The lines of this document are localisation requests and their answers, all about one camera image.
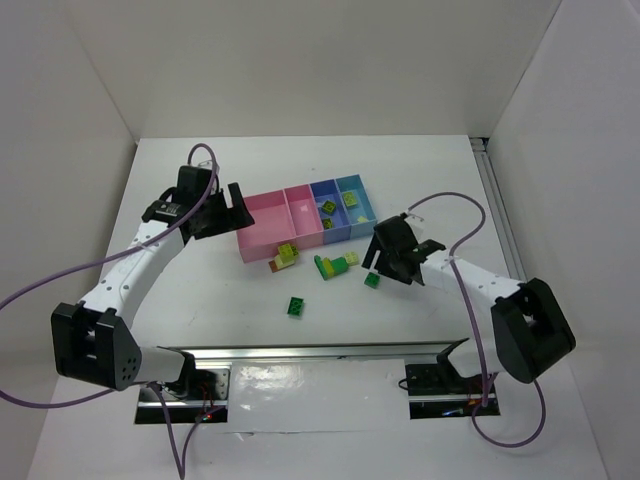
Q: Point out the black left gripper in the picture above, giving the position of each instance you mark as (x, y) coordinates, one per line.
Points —
(220, 211)

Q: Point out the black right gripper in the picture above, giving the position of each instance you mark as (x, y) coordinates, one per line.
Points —
(388, 261)

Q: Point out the dark green lego brick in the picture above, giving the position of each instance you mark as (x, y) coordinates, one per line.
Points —
(372, 280)
(295, 307)

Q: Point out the lime lego brick long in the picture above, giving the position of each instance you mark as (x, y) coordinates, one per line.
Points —
(349, 199)

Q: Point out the lime lego brick small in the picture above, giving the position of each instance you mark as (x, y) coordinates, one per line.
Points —
(329, 207)

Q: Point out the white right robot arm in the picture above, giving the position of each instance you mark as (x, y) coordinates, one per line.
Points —
(521, 329)

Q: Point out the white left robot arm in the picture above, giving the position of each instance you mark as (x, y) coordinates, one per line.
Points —
(92, 338)

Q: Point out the light blue bin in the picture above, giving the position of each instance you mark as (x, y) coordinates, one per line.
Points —
(360, 213)

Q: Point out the large pink bin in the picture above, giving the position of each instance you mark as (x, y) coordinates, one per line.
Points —
(273, 226)

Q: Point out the green yellow lego assembly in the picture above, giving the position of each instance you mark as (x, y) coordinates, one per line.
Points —
(330, 268)

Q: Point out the yellow-green brown lego stack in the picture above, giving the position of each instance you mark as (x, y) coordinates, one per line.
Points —
(287, 255)

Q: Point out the purple-blue bin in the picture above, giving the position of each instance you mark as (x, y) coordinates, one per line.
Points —
(334, 220)

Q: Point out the dark green lego brick front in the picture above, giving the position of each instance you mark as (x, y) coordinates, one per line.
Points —
(295, 307)

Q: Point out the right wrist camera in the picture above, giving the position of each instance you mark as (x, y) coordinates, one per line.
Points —
(428, 247)

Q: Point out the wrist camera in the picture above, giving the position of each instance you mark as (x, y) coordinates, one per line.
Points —
(163, 211)
(428, 247)

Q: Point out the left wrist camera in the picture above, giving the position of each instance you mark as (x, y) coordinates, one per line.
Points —
(163, 211)

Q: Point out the aluminium rail front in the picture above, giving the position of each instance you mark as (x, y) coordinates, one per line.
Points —
(409, 351)

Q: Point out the aluminium rail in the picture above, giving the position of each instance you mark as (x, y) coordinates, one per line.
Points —
(497, 207)
(409, 351)

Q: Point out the aluminium rail right side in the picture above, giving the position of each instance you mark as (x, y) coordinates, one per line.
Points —
(497, 207)

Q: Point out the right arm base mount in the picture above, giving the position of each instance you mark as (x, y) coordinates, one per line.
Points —
(436, 391)

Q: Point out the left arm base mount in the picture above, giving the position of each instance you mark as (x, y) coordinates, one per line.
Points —
(205, 400)

